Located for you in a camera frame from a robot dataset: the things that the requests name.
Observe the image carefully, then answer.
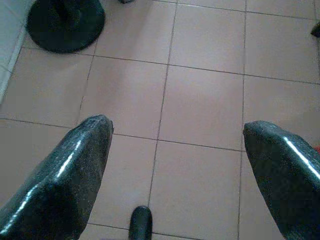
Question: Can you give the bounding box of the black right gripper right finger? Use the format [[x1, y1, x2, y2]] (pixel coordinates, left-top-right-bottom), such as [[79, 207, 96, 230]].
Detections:
[[243, 120, 320, 240]]

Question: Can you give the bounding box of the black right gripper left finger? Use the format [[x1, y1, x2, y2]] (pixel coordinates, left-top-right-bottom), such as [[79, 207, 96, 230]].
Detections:
[[0, 114, 115, 240]]

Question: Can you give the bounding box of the black robot foot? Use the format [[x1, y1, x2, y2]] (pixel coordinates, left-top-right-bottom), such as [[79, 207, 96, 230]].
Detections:
[[129, 205, 154, 240]]

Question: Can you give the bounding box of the black round stand base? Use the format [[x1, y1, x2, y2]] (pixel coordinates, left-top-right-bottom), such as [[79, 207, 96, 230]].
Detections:
[[25, 0, 106, 54]]

